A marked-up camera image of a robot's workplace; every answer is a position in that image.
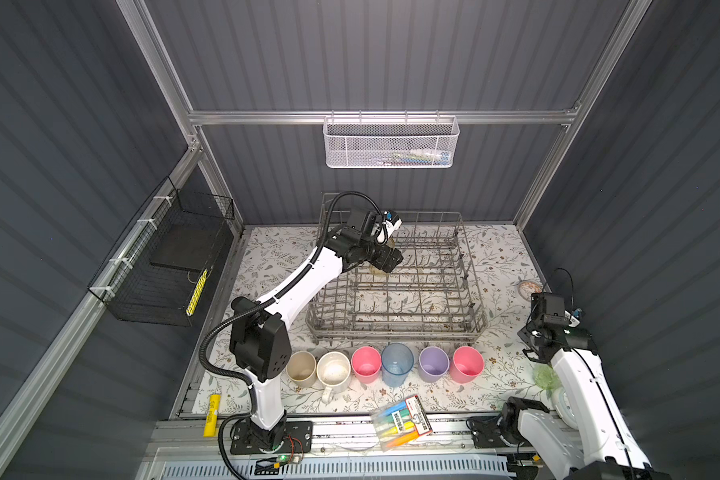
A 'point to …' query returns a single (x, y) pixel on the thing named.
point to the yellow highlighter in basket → (190, 307)
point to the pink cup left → (366, 363)
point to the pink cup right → (466, 364)
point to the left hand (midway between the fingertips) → (391, 249)
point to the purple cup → (433, 364)
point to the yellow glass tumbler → (377, 271)
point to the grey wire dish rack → (432, 297)
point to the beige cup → (301, 368)
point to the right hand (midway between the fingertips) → (544, 341)
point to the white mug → (333, 373)
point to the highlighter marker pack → (401, 424)
